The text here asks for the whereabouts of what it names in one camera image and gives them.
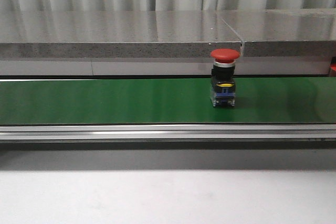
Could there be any grey stone counter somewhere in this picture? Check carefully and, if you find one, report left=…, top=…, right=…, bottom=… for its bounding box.
left=1, top=9, right=335, bottom=76

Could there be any aluminium conveyor frame rail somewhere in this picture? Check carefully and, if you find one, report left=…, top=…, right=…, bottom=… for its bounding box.
left=1, top=123, right=335, bottom=144

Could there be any green conveyor belt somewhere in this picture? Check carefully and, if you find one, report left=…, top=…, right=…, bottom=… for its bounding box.
left=1, top=77, right=335, bottom=125

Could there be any red mushroom push button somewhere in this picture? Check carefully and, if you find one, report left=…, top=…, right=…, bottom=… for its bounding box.
left=211, top=48, right=240, bottom=107

